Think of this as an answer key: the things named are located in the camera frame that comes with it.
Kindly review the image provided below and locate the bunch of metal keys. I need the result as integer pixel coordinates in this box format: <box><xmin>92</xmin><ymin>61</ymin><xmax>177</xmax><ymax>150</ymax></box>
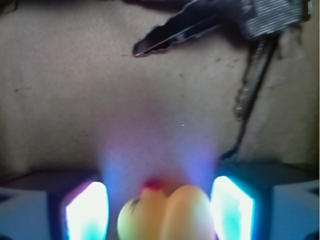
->
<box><xmin>132</xmin><ymin>0</ymin><xmax>313</xmax><ymax>161</ymax></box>

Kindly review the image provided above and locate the yellow rubber duck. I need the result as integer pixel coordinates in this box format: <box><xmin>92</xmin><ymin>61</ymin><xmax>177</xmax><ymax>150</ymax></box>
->
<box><xmin>117</xmin><ymin>181</ymin><xmax>217</xmax><ymax>240</ymax></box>

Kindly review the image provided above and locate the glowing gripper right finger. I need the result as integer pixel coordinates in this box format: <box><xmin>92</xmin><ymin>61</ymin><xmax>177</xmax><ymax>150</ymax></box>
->
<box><xmin>210</xmin><ymin>174</ymin><xmax>273</xmax><ymax>240</ymax></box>

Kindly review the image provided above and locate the brown paper bag tray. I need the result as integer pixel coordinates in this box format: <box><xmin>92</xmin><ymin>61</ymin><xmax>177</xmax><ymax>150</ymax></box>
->
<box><xmin>0</xmin><ymin>0</ymin><xmax>320</xmax><ymax>191</ymax></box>

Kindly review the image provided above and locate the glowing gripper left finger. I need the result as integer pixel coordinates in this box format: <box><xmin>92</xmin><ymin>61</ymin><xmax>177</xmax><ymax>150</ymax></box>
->
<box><xmin>47</xmin><ymin>180</ymin><xmax>110</xmax><ymax>240</ymax></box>

